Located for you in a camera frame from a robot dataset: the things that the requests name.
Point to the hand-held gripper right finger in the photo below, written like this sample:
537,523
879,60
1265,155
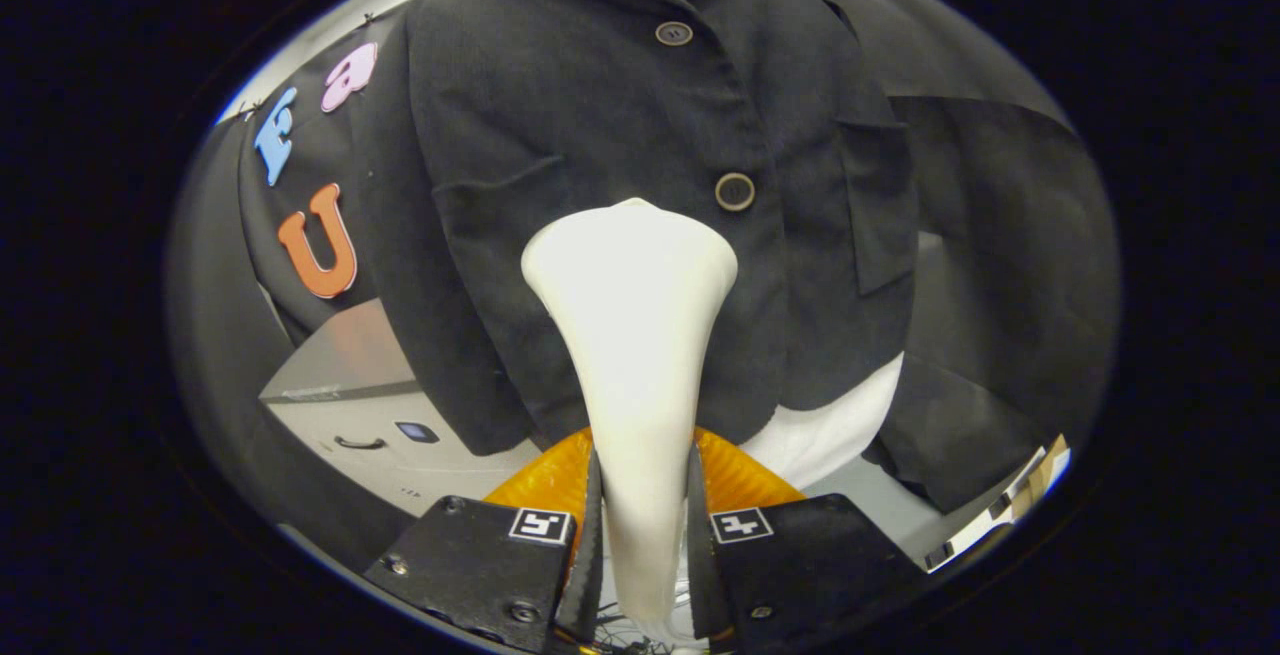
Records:
700,575

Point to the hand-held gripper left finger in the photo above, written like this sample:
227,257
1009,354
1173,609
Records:
590,585

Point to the white garment steamer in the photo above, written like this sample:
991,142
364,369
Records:
630,335

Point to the black jacket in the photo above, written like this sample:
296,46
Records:
600,115

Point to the grey topped white cabinet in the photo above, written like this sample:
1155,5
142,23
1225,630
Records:
340,355

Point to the cardboard box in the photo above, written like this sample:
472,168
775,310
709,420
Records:
1045,465

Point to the black backdrop cloth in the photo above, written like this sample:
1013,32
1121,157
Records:
1000,235

